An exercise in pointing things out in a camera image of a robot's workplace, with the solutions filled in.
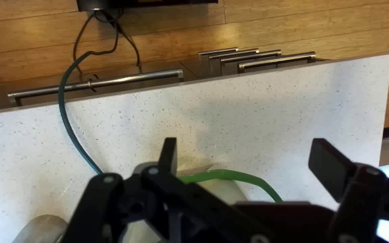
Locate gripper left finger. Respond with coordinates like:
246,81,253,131
61,137,273,243

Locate black cable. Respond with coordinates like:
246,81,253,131
73,11,97,75
95,9,141,67

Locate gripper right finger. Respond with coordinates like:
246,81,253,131
308,138,389,243

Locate black device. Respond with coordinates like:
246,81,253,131
76,0,219,12

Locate long silver drawer handle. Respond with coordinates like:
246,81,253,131
8,69,184,104

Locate teal cable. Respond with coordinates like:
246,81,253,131
58,20,104,175

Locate short silver drawer handle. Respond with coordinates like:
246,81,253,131
237,51,317,74
198,47,239,62
219,50,282,75
209,48,260,65

